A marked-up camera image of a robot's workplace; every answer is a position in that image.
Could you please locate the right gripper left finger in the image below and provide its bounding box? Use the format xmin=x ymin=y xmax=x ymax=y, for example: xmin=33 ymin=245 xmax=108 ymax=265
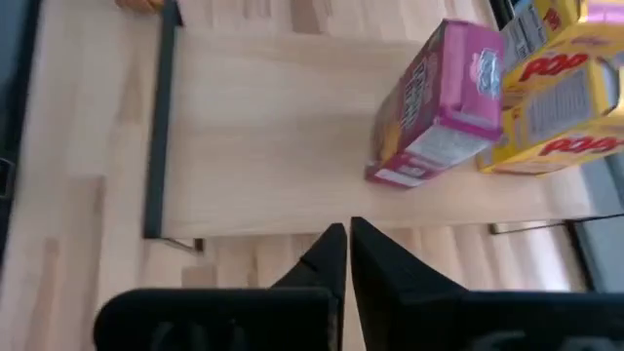
xmin=270 ymin=222 xmax=348 ymax=351

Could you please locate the pink cereal box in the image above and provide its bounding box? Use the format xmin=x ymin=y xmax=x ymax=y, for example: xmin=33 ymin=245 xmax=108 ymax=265
xmin=364 ymin=18 xmax=507 ymax=190

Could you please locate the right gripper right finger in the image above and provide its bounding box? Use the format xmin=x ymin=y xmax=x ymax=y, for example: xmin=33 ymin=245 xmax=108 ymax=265
xmin=350 ymin=216 xmax=464 ymax=351

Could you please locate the yellow Corn Pops cereal box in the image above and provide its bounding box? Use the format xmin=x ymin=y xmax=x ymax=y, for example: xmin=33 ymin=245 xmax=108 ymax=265
xmin=476 ymin=56 xmax=624 ymax=176
xmin=499 ymin=0 xmax=624 ymax=106

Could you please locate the wooden tray board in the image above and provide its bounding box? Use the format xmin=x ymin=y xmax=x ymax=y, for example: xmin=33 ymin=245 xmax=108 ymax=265
xmin=142 ymin=0 xmax=624 ymax=254

